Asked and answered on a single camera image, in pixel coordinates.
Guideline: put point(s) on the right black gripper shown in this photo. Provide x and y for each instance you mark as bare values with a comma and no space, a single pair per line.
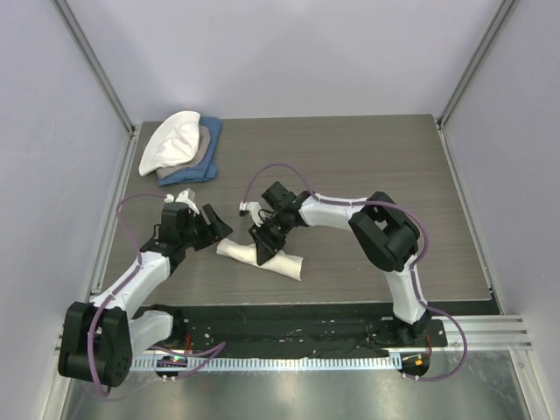
267,247

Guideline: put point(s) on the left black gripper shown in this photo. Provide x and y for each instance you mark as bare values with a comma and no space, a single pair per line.
213,232

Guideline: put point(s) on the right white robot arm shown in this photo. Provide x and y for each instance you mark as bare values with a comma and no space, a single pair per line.
386,234

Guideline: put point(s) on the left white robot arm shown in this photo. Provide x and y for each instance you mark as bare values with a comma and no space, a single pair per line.
102,337

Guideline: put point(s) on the blue checkered cloth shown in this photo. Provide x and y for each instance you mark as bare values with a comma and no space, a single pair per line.
207,168

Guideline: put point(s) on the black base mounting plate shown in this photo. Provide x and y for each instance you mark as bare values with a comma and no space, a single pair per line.
297,331

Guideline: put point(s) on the white folded cloth on pile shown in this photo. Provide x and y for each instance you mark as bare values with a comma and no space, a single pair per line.
174,142

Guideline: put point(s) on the grey cloth in pile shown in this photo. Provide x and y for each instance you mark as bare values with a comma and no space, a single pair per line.
204,141

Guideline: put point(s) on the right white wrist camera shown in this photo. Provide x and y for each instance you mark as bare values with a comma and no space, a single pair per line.
252,209

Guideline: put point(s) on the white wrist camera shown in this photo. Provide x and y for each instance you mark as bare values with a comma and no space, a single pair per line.
252,209
186,197

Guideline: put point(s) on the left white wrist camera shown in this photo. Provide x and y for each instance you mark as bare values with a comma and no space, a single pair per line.
186,197

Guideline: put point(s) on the white slotted cable duct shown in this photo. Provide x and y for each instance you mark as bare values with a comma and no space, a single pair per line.
158,362

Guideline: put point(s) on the left aluminium frame post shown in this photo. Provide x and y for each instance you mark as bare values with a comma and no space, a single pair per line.
87,52

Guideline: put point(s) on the aluminium frame post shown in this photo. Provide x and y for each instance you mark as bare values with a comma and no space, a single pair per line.
87,52
490,35

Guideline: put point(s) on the right aluminium frame post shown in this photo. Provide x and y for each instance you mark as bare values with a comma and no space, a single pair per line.
490,35

